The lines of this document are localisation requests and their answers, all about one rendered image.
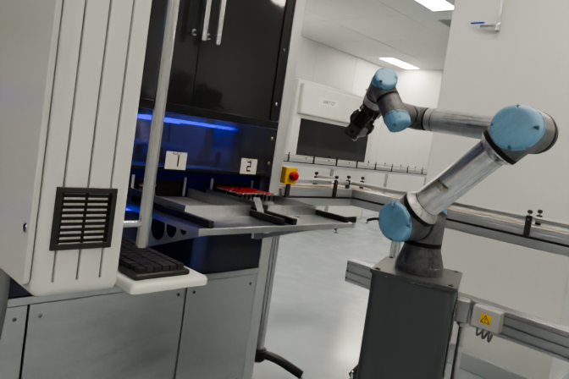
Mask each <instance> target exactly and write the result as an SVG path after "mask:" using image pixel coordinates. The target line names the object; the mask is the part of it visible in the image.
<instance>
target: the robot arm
mask: <svg viewBox="0 0 569 379"><path fill-rule="evenodd" d="M397 81H398V76H397V74H396V72H395V71H394V70H393V69H389V68H381V69H378V70H377V71H376V72H375V74H374V76H373V77H372V79H371V82H370V84H369V87H368V88H367V89H366V90H365V91H366V94H365V96H364V98H363V101H362V105H361V106H360V107H359V108H360V109H357V110H356V111H354V112H353V114H352V115H351V116H350V121H351V123H350V124H349V125H348V126H347V127H346V129H345V133H346V134H347V135H349V136H350V137H351V138H352V139H355V138H356V137H357V136H358V135H359V136H360V137H362V136H366V135H369V134H371V133H372V132H373V130H374V125H373V124H374V120H376V119H379V118H380V117H381V116H382V117H383V120H384V124H385V125H386V126H387V128H388V130H389V132H392V133H395V132H401V131H402V130H404V129H407V128H409V129H415V130H424V131H431V132H437V133H442V134H448V135H458V136H463V137H469V138H474V139H480V140H481V141H479V142H478V143H477V144H476V145H475V146H474V147H473V148H471V149H470V150H469V151H467V152H466V153H465V154H464V155H462V156H461V157H460V158H458V159H457V160H456V161H455V162H453V163H452V164H451V165H449V167H447V168H446V169H445V170H444V171H443V172H442V173H440V174H439V175H438V176H436V177H435V178H434V179H432V180H431V181H430V182H429V183H427V184H426V185H425V186H423V187H422V188H421V189H420V190H419V191H418V192H416V191H409V192H408V193H407V194H405V195H404V196H403V197H401V198H400V199H399V200H398V201H391V202H389V203H387V204H385V205H384V206H383V207H382V208H381V210H380V212H379V215H378V225H379V228H380V230H381V232H382V234H383V235H384V236H385V237H386V238H387V239H389V240H392V241H397V242H404V244H403V246H402V248H401V251H400V253H399V255H398V256H397V257H396V259H395V268H397V269H398V270H400V271H403V272H406V273H410V274H412V275H417V276H421V277H443V273H444V266H443V261H442V255H441V246H442V242H443V236H444V231H445V221H446V218H447V207H448V206H449V205H451V204H452V203H453V202H455V201H456V200H458V199H459V198H460V197H462V196H463V195H464V194H466V192H468V191H469V190H471V189H472V188H473V187H475V186H476V185H477V184H479V183H480V182H482V181H483V180H484V179H486V178H487V177H488V176H489V175H490V174H492V173H493V172H495V171H496V170H497V169H499V168H500V167H501V166H503V165H514V164H515V163H517V162H518V161H520V160H521V159H523V158H524V157H525V156H526V155H527V154H540V153H543V152H546V151H548V150H549V149H550V148H551V147H552V146H553V145H554V144H555V143H556V141H557V139H558V135H559V129H558V125H557V123H556V121H555V120H554V119H553V118H552V117H551V116H550V115H549V114H547V113H544V112H541V111H539V110H538V109H536V108H534V107H531V106H528V105H520V104H515V105H510V106H507V107H503V108H502V109H500V110H499V111H498V112H497V113H496V114H495V115H489V114H482V113H468V112H460V111H452V110H445V109H438V108H430V107H418V106H414V105H412V104H408V103H404V102H403V101H402V100H401V97H400V94H399V92H398V90H397V89H396V85H397Z"/></svg>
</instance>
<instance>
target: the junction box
mask: <svg viewBox="0 0 569 379"><path fill-rule="evenodd" d="M504 317H505V312H503V311H500V310H496V309H493V308H490V307H488V306H485V305H480V304H476V305H474V306H473V310H472V319H471V325H473V326H475V327H479V328H482V329H483V330H486V331H489V332H492V333H495V334H499V333H501V332H502V327H503V322H504Z"/></svg>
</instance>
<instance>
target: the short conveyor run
mask: <svg viewBox="0 0 569 379"><path fill-rule="evenodd" d="M315 174H316V176H314V178H303V177H299V178H298V179H297V180H296V183H311V184H282V183H280V184H279V188H280V189H282V195H281V197H284V198H287V199H291V200H297V201H300V202H304V203H307V204H311V205H315V206H350V205H351V197H352V192H353V190H352V189H343V188H339V187H338V184H343V185H348V184H349V182H348V181H340V180H339V179H338V178H339V176H337V175H335V176H334V177H335V178H336V179H319V178H318V176H317V175H318V172H315ZM325 184H333V185H325Z"/></svg>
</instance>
